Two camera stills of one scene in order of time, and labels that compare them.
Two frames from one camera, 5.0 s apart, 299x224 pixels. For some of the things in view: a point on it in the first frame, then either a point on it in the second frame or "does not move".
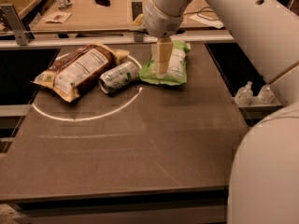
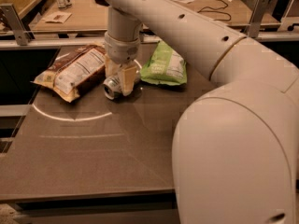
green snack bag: [177, 72] does not move
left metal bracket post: [21, 35] does not move
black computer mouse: [102, 1] does not move
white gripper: [160, 21] to [121, 51]
